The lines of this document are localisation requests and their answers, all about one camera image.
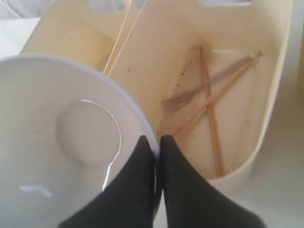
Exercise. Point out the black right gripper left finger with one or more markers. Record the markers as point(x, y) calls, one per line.
point(128, 201)

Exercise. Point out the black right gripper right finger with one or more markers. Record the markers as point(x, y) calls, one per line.
point(191, 202)

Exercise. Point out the white plastic bowl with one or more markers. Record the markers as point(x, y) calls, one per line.
point(66, 131)

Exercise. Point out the small stainless steel fork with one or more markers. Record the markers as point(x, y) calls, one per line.
point(179, 100)

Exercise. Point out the wooden chopstick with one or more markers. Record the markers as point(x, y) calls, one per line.
point(215, 97)
point(212, 121)

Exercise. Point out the cream bin with triangle mark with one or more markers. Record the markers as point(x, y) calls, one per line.
point(161, 57)

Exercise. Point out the cream bin with circle mark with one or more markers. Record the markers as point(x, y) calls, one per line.
point(88, 31)

